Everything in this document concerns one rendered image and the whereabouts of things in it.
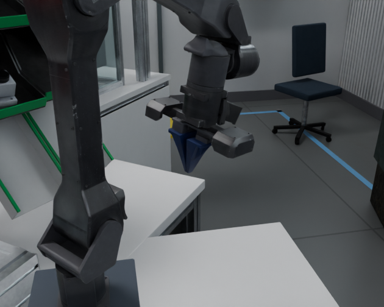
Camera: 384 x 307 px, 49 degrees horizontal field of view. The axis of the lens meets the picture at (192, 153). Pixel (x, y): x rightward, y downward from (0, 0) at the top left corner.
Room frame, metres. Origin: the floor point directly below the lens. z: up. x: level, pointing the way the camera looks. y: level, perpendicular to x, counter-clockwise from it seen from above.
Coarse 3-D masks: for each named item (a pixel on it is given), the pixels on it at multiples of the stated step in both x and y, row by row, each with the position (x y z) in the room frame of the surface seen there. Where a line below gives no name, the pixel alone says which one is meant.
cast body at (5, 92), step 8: (0, 72) 0.77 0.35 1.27; (8, 72) 0.80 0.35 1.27; (0, 80) 0.76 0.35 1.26; (8, 80) 0.77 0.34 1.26; (0, 88) 0.75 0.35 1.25; (8, 88) 0.76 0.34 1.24; (0, 96) 0.76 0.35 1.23; (8, 96) 0.77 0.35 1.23; (0, 104) 0.75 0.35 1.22; (8, 104) 0.76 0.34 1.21; (16, 104) 0.77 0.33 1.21
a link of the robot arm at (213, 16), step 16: (80, 0) 0.41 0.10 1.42; (96, 0) 0.42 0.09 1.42; (112, 0) 0.44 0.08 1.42; (160, 0) 0.56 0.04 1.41; (176, 0) 0.55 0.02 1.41; (192, 0) 0.57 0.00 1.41; (208, 0) 0.59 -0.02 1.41; (224, 0) 0.61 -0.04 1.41; (192, 16) 0.59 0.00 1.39; (208, 16) 0.59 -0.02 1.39; (224, 16) 0.61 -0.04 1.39; (192, 32) 0.64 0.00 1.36; (208, 32) 0.62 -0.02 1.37; (224, 32) 0.61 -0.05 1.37
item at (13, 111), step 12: (0, 36) 0.89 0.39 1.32; (0, 48) 0.90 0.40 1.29; (0, 60) 0.90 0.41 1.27; (12, 60) 0.88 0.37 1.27; (12, 72) 0.88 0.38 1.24; (24, 84) 0.86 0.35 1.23; (24, 96) 0.83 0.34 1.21; (36, 96) 0.84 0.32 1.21; (12, 108) 0.76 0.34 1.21; (24, 108) 0.79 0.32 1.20; (36, 108) 0.81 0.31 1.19
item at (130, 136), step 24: (120, 96) 2.00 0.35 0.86; (144, 96) 2.21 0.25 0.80; (168, 96) 2.43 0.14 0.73; (120, 120) 1.99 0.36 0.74; (144, 120) 2.18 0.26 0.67; (168, 120) 2.42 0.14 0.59; (120, 144) 1.97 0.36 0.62; (144, 144) 2.17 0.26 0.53; (168, 144) 2.41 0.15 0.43; (168, 168) 2.41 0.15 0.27
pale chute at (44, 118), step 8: (48, 104) 1.01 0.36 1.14; (32, 112) 0.96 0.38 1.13; (40, 112) 0.98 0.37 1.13; (48, 112) 0.99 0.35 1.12; (32, 120) 0.90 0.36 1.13; (40, 120) 0.96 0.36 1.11; (48, 120) 0.97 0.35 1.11; (40, 128) 0.94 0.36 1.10; (48, 128) 0.95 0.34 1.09; (48, 136) 0.93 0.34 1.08; (56, 136) 0.94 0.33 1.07; (48, 144) 0.87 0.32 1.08; (56, 144) 0.93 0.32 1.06; (56, 152) 0.91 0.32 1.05; (104, 152) 0.95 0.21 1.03; (56, 160) 0.86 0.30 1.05; (104, 160) 0.95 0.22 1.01
